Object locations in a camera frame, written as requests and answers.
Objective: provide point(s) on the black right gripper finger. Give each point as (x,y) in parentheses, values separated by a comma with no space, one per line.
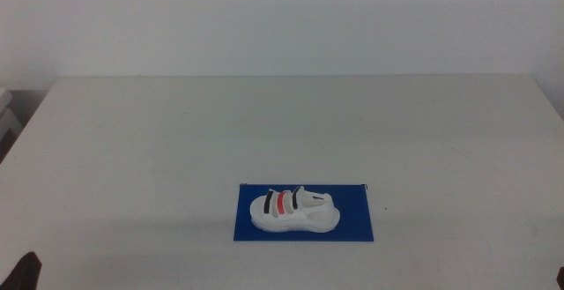
(561,280)

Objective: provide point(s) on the blue rectangular mat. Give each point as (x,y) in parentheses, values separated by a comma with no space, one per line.
(352,224)

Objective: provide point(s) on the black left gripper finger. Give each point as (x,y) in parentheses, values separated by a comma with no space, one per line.
(22,274)

